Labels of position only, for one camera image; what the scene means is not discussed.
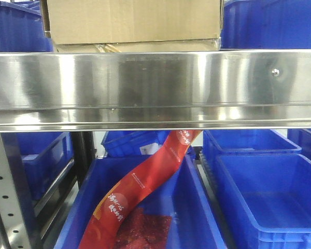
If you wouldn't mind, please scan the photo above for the red mesh bag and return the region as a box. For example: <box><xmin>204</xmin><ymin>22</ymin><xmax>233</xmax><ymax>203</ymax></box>
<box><xmin>114</xmin><ymin>207</ymin><xmax>172</xmax><ymax>248</ymax></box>

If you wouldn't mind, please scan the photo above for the large cardboard box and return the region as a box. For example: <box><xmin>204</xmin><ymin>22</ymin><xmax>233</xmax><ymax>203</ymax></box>
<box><xmin>40</xmin><ymin>1</ymin><xmax>224</xmax><ymax>53</ymax></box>

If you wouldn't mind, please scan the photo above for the perforated steel shelf upright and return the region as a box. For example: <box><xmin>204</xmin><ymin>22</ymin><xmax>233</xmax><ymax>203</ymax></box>
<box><xmin>0</xmin><ymin>133</ymin><xmax>43</xmax><ymax>248</ymax></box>

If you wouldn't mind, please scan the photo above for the stainless steel shelf beam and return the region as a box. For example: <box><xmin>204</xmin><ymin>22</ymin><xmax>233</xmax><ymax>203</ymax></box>
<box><xmin>0</xmin><ymin>49</ymin><xmax>311</xmax><ymax>132</ymax></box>

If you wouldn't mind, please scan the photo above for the blue bin rear right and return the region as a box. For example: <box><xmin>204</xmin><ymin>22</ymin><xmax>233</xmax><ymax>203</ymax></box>
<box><xmin>203</xmin><ymin>129</ymin><xmax>302</xmax><ymax>182</ymax></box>

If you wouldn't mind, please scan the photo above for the blue bin lower left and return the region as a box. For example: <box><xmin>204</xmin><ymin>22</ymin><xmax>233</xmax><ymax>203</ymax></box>
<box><xmin>16</xmin><ymin>132</ymin><xmax>74</xmax><ymax>200</ymax></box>

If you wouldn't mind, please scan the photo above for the blue bin upper right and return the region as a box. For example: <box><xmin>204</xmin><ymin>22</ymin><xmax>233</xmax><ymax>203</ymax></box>
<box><xmin>221</xmin><ymin>1</ymin><xmax>311</xmax><ymax>49</ymax></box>

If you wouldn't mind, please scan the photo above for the empty blue bin right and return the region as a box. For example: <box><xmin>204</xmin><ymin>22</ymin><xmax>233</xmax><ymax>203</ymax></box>
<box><xmin>216</xmin><ymin>154</ymin><xmax>311</xmax><ymax>248</ymax></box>

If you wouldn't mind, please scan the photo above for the blue bin with red banner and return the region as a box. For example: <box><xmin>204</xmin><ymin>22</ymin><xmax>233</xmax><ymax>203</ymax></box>
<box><xmin>54</xmin><ymin>155</ymin><xmax>226</xmax><ymax>248</ymax></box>

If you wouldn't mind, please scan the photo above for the blue bin upper left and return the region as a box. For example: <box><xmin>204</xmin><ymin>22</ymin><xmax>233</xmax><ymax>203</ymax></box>
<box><xmin>0</xmin><ymin>1</ymin><xmax>53</xmax><ymax>52</ymax></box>

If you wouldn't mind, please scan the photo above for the red printed banner strip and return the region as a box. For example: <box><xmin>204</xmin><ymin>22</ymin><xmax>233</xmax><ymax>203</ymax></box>
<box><xmin>78</xmin><ymin>130</ymin><xmax>201</xmax><ymax>248</ymax></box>

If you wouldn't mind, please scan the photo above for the blue bin rear centre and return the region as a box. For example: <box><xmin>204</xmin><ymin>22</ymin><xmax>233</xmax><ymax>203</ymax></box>
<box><xmin>101</xmin><ymin>130</ymin><xmax>196</xmax><ymax>159</ymax></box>

